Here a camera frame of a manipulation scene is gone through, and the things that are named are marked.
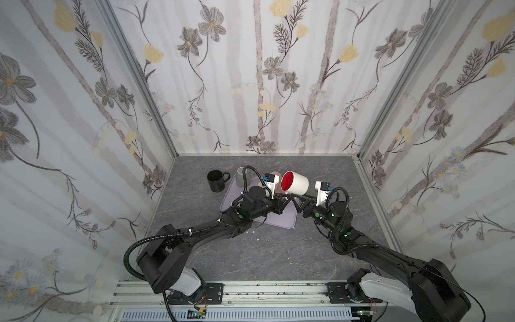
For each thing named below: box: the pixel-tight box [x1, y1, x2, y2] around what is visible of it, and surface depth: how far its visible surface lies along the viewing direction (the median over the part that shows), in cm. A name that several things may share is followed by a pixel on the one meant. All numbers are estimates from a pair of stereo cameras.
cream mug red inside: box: [280, 170, 310, 196], surface depth 77 cm
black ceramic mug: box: [206, 169, 231, 193], surface depth 103 cm
